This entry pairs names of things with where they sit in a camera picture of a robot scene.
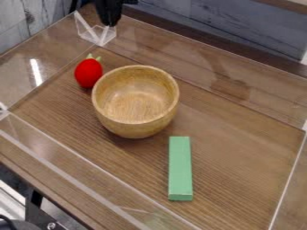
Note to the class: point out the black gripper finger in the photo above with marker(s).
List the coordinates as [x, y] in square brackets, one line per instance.
[101, 12]
[115, 9]

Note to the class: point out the red plush strawberry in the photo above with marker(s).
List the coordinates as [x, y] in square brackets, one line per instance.
[88, 71]

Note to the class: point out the wooden bowl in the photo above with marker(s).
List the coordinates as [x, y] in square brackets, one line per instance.
[135, 99]

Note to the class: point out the green rectangular block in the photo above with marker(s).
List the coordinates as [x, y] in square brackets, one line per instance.
[180, 178]

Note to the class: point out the clear acrylic corner bracket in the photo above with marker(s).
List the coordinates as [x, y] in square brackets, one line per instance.
[95, 34]

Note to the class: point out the clear acrylic tray wall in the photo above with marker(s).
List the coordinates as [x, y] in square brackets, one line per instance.
[101, 201]

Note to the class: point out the black table leg bracket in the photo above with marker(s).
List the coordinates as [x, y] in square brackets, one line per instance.
[44, 214]

